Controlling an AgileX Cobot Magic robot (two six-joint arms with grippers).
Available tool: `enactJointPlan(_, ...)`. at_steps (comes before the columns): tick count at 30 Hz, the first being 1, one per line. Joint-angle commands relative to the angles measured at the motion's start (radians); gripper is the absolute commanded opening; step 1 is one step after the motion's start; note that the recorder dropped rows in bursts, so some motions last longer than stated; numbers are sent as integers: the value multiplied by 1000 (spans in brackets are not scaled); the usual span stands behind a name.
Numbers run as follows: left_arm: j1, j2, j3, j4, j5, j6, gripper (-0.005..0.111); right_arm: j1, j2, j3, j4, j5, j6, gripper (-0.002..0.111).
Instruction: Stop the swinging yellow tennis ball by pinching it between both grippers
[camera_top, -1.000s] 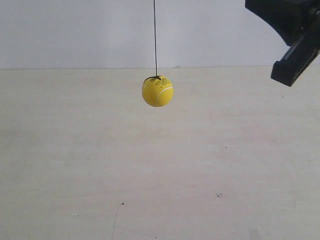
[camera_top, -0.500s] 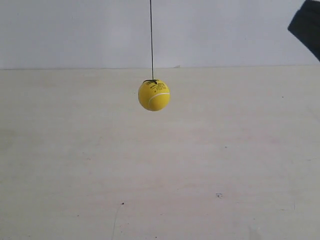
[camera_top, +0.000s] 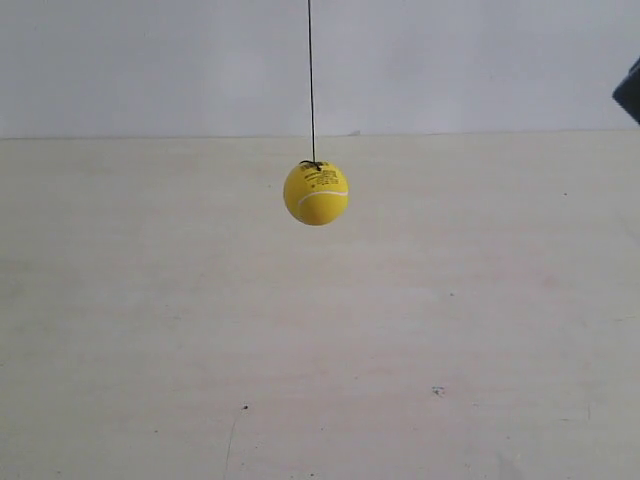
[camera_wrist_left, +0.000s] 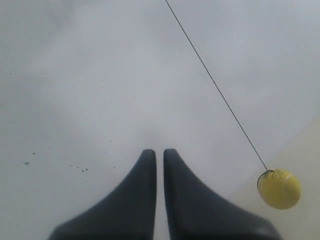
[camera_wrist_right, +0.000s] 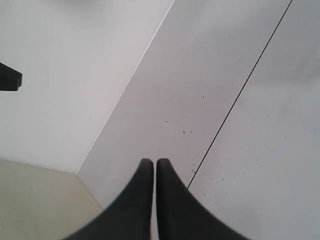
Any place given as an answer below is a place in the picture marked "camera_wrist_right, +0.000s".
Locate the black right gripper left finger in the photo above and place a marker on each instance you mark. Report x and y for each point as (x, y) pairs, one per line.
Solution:
(128, 217)

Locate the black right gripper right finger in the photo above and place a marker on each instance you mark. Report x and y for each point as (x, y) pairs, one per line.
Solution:
(180, 216)

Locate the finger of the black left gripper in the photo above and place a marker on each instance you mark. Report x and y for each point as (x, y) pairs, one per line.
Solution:
(10, 79)

